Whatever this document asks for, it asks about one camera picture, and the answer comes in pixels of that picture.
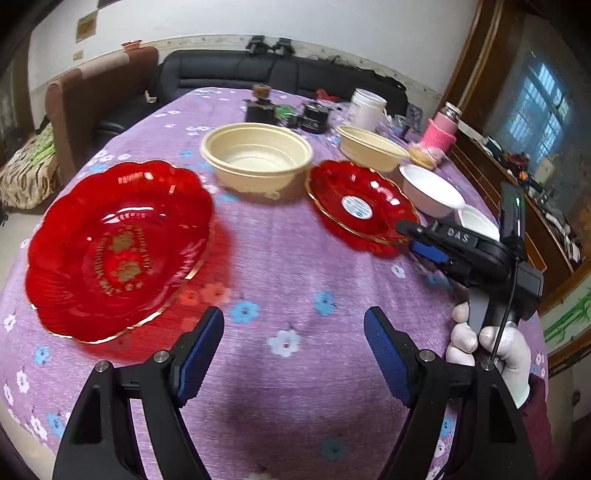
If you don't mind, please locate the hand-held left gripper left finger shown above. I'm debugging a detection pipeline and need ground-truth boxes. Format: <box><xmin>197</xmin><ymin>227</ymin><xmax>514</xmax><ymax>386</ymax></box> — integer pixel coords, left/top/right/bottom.
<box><xmin>52</xmin><ymin>306</ymin><xmax>225</xmax><ymax>480</ymax></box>

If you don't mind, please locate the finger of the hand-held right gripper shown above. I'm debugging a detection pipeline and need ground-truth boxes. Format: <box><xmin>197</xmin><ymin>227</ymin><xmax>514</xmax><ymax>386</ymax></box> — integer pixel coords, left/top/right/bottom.
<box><xmin>396</xmin><ymin>219</ymin><xmax>437</xmax><ymax>241</ymax></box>
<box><xmin>409</xmin><ymin>240</ymin><xmax>451</xmax><ymax>267</ymax></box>

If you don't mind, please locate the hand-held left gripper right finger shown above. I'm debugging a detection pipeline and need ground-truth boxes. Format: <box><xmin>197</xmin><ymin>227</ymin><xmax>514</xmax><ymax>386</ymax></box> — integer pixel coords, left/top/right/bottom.
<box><xmin>363</xmin><ymin>306</ymin><xmax>539</xmax><ymax>480</ymax></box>

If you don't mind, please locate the small white bowl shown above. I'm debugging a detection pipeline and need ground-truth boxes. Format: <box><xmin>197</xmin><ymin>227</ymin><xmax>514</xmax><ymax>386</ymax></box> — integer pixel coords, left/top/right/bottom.
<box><xmin>457</xmin><ymin>205</ymin><xmax>502</xmax><ymax>243</ymax></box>

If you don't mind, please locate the small red plastic plate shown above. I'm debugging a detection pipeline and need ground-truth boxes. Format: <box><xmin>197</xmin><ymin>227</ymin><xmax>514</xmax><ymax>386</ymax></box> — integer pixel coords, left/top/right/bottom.
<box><xmin>305</xmin><ymin>159</ymin><xmax>422</xmax><ymax>258</ymax></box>

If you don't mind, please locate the small beige plastic bowl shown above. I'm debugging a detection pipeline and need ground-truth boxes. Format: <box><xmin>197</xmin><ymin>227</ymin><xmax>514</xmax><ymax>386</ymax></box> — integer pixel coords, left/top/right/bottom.
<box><xmin>336</xmin><ymin>124</ymin><xmax>411</xmax><ymax>174</ymax></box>

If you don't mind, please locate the large red plastic plate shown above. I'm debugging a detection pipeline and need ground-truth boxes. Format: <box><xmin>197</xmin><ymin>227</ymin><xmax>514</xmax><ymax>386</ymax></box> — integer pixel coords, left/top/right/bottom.
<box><xmin>25</xmin><ymin>159</ymin><xmax>215</xmax><ymax>344</ymax></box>

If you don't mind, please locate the large beige plastic bowl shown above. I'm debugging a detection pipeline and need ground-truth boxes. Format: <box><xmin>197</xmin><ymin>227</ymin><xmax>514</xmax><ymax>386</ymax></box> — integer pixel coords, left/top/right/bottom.
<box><xmin>201</xmin><ymin>122</ymin><xmax>315</xmax><ymax>201</ymax></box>

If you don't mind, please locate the person's right forearm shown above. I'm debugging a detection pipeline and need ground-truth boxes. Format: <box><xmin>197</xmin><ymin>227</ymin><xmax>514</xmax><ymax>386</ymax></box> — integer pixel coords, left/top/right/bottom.
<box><xmin>521</xmin><ymin>373</ymin><xmax>557</xmax><ymax>480</ymax></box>

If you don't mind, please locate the person's right hand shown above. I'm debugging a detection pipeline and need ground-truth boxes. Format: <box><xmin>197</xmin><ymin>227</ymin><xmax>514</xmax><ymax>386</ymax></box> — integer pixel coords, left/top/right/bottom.
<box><xmin>445</xmin><ymin>302</ymin><xmax>532</xmax><ymax>409</ymax></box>

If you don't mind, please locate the clear bag of yellow food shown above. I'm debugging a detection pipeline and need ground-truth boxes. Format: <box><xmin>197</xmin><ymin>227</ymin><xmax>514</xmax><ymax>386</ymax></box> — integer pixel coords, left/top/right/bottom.
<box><xmin>409</xmin><ymin>143</ymin><xmax>446</xmax><ymax>169</ymax></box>

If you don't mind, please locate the wooden sideboard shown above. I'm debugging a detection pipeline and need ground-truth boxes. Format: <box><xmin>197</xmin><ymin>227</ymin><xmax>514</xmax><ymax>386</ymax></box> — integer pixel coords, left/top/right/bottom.
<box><xmin>450</xmin><ymin>124</ymin><xmax>591</xmax><ymax>315</ymax></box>

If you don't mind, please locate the bottle with pink knit sleeve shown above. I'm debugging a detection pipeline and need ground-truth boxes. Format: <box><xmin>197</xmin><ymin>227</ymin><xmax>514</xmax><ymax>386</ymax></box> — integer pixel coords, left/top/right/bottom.
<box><xmin>419</xmin><ymin>102</ymin><xmax>464</xmax><ymax>153</ymax></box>

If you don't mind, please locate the dark perforated basket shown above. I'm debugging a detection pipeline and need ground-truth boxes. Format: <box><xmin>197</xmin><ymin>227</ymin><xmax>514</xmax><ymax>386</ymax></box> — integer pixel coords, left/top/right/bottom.
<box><xmin>406</xmin><ymin>104</ymin><xmax>424</xmax><ymax>139</ymax></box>

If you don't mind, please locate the white plastic jar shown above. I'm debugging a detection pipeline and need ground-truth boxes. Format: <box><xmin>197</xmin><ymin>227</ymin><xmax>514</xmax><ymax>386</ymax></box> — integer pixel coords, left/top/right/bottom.
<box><xmin>347</xmin><ymin>89</ymin><xmax>387</xmax><ymax>132</ymax></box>

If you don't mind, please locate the purple floral tablecloth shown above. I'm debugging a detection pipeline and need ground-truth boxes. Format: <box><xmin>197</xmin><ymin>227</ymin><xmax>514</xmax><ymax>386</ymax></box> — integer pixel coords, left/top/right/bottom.
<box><xmin>0</xmin><ymin>87</ymin><xmax>550</xmax><ymax>480</ymax></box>

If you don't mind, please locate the black round tin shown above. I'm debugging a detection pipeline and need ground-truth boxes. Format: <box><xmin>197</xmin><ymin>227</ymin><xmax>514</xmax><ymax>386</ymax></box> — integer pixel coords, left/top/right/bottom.
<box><xmin>300</xmin><ymin>102</ymin><xmax>329</xmax><ymax>134</ymax></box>

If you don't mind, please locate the black sofa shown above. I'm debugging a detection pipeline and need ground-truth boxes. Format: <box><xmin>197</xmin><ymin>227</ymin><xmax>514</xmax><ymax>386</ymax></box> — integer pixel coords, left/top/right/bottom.
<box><xmin>95</xmin><ymin>48</ymin><xmax>409</xmax><ymax>134</ymax></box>

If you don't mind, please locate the patterned cushion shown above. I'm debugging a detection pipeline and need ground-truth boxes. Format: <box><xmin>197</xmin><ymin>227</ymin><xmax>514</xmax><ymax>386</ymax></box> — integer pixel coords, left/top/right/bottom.
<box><xmin>0</xmin><ymin>122</ymin><xmax>61</xmax><ymax>210</ymax></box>

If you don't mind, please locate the brown armchair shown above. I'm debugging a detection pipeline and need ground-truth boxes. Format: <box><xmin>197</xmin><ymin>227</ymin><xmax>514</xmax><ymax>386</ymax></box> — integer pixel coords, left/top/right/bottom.
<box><xmin>45</xmin><ymin>46</ymin><xmax>160</xmax><ymax>171</ymax></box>

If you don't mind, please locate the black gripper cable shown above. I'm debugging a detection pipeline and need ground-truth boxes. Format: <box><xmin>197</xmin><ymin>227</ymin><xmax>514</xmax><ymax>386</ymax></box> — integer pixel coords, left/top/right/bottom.
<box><xmin>488</xmin><ymin>247</ymin><xmax>520</xmax><ymax>363</ymax></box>

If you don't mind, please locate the small yellow wall plaque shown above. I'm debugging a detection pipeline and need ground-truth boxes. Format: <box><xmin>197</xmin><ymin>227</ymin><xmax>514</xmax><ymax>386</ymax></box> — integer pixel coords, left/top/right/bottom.
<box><xmin>76</xmin><ymin>14</ymin><xmax>96</xmax><ymax>43</ymax></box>

